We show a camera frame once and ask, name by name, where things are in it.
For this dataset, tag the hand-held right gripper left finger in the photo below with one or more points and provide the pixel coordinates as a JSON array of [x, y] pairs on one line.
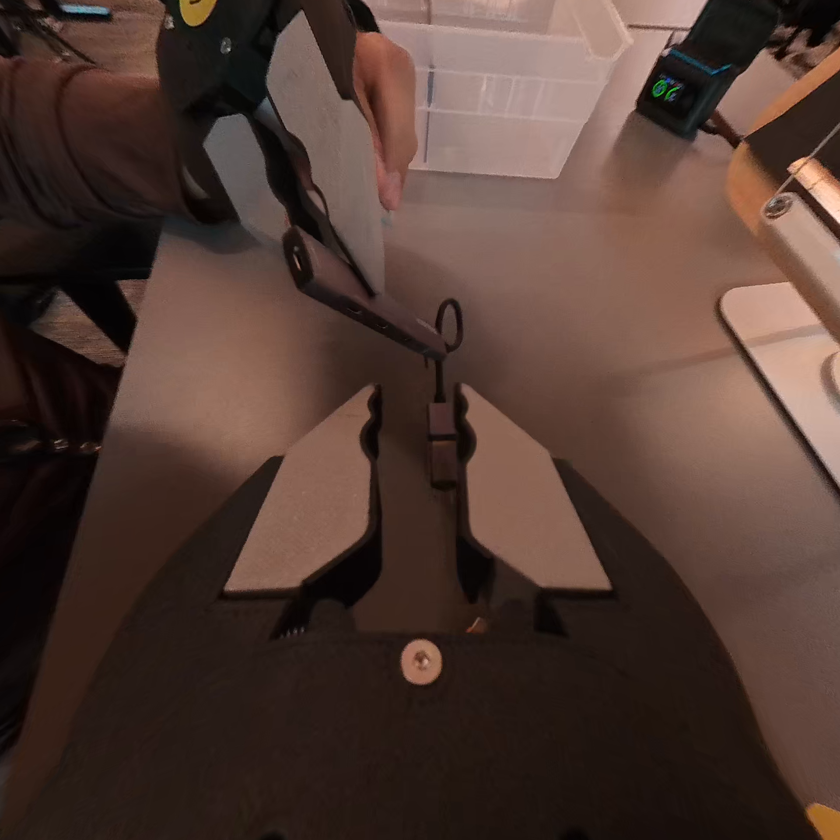
[[308, 512]]

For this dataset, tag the dark grey usb hub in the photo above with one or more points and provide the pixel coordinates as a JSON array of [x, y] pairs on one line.
[[394, 316]]

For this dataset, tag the person's left forearm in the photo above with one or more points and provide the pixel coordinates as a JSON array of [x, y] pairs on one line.
[[85, 138]]

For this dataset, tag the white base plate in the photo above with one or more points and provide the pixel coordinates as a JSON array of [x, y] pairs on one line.
[[774, 334]]

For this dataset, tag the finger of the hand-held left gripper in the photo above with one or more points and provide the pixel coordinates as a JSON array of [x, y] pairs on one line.
[[334, 164], [295, 190]]

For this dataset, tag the person's dark clothing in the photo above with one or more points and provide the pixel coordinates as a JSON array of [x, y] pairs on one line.
[[46, 525]]

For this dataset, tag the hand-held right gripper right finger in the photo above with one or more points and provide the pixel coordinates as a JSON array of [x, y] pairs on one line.
[[525, 512]]

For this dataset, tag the black mat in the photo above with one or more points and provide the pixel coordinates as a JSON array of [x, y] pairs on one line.
[[797, 131]]

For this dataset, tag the person's left hand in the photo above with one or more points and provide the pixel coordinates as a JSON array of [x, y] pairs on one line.
[[394, 111]]

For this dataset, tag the clear plastic storage box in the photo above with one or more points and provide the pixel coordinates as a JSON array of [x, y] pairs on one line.
[[512, 79]]

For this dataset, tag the round-cornered wooden board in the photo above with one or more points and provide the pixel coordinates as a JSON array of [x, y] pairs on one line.
[[745, 177]]

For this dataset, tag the metal rod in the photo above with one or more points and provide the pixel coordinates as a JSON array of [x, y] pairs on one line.
[[817, 180]]

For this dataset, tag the black power station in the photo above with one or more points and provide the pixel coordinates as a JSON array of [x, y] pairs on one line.
[[682, 92]]

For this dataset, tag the white bracket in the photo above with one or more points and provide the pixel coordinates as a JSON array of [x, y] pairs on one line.
[[804, 256]]

